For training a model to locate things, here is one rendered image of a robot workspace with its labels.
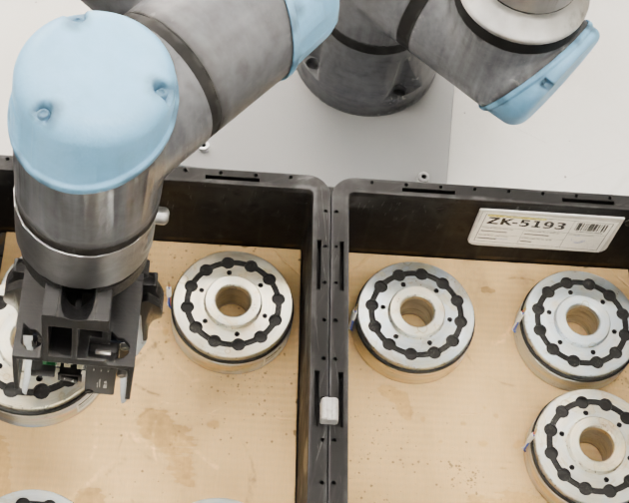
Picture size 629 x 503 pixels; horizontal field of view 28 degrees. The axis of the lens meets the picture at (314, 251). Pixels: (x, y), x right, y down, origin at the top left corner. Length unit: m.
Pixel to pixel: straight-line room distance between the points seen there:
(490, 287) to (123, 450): 0.35
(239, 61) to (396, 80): 0.67
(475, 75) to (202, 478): 0.42
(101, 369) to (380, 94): 0.60
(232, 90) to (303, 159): 0.64
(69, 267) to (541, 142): 0.82
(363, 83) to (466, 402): 0.36
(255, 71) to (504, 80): 0.51
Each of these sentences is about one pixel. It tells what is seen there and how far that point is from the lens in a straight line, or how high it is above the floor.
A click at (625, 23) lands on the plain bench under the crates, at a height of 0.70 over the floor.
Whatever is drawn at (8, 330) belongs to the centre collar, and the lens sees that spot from 0.89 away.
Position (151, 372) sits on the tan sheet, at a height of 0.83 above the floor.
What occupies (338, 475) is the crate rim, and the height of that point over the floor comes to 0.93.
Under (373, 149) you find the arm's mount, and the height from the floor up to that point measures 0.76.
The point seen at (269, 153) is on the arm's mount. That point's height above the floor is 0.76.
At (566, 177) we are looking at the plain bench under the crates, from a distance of 1.37.
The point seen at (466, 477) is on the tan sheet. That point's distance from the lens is 1.06.
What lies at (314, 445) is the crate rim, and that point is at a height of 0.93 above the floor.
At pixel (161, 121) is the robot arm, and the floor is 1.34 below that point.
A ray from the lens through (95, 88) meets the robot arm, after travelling 0.57.
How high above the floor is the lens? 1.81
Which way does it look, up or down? 61 degrees down
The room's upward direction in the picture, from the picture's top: 11 degrees clockwise
